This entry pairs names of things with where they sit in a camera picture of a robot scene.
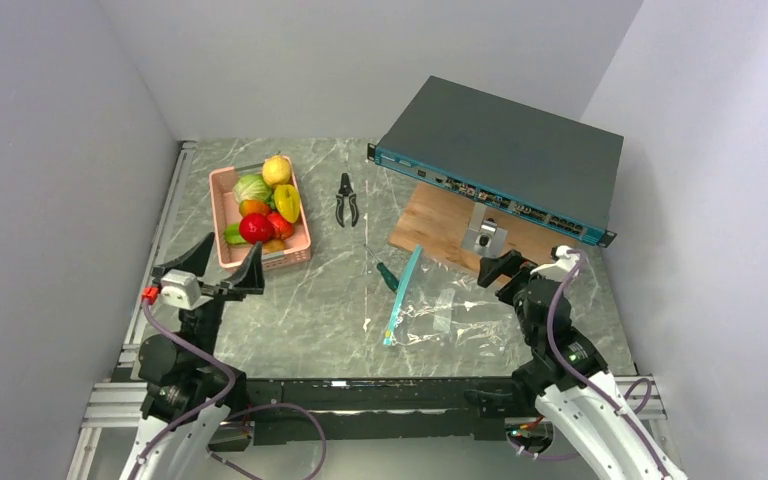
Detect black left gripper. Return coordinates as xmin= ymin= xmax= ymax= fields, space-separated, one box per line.
xmin=153 ymin=233 xmax=262 ymax=367

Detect pink perforated plastic basket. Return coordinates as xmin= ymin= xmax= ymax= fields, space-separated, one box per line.
xmin=208 ymin=154 xmax=312 ymax=271

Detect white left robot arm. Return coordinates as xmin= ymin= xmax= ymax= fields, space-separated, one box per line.
xmin=121 ymin=233 xmax=265 ymax=479

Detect green cabbage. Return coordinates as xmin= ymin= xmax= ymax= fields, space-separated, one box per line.
xmin=232 ymin=174 xmax=273 ymax=204

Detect green handled screwdriver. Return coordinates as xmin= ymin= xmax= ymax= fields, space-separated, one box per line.
xmin=363 ymin=243 xmax=399 ymax=292

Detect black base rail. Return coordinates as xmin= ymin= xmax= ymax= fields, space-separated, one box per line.
xmin=217 ymin=376 xmax=538 ymax=447

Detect aluminium frame rail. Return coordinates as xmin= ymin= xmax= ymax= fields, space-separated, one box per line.
xmin=66 ymin=140 xmax=198 ymax=479

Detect clear zip top bag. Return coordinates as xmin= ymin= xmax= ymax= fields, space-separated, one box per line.
xmin=383 ymin=246 xmax=519 ymax=356

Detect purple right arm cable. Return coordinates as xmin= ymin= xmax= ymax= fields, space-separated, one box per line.
xmin=506 ymin=248 xmax=673 ymax=480

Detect green bell pepper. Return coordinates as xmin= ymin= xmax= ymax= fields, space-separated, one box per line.
xmin=223 ymin=223 xmax=248 ymax=248

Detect wooden board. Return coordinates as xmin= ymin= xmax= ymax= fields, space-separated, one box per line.
xmin=388 ymin=183 xmax=579 ymax=273

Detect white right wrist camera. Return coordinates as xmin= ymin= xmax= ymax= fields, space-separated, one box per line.
xmin=531 ymin=245 xmax=581 ymax=282

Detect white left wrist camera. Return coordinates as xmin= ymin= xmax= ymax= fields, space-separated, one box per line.
xmin=160 ymin=270 xmax=201 ymax=310

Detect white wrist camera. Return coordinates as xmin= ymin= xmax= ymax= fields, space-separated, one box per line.
xmin=160 ymin=270 xmax=201 ymax=310
xmin=531 ymin=245 xmax=581 ymax=282

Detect black pliers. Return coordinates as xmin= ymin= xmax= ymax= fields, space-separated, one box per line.
xmin=335 ymin=172 xmax=360 ymax=227

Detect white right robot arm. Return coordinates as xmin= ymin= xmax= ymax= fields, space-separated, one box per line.
xmin=477 ymin=246 xmax=687 ymax=479

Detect yellow pear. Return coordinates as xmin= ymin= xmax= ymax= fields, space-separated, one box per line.
xmin=261 ymin=155 xmax=292 ymax=188

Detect teal network switch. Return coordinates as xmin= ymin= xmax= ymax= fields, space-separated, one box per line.
xmin=367 ymin=76 xmax=624 ymax=248

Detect yellow bell pepper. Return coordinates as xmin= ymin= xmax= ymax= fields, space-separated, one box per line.
xmin=273 ymin=184 xmax=301 ymax=224

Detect orange fruit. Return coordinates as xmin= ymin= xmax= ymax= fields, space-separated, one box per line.
xmin=239 ymin=199 xmax=272 ymax=218

